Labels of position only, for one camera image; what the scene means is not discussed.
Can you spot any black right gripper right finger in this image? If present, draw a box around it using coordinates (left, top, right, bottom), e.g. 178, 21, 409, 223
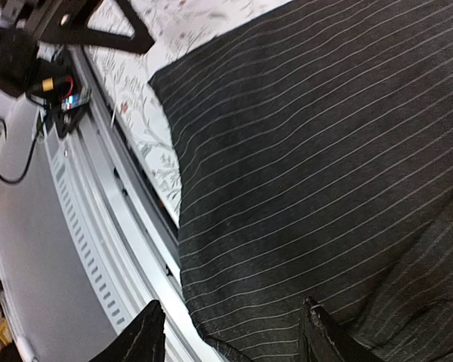
299, 296, 381, 362

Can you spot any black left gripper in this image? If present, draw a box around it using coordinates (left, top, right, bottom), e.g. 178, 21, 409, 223
7, 0, 154, 54

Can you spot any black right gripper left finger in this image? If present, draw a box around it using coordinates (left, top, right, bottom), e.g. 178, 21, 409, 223
97, 299, 165, 362

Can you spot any black pinstriped long sleeve shirt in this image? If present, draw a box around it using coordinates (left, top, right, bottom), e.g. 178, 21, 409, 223
150, 1, 453, 361

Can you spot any floral white tablecloth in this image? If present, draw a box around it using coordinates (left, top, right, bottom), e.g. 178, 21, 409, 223
85, 0, 282, 222

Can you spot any aluminium front rail frame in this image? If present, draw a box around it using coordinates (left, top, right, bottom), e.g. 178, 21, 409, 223
0, 49, 218, 361

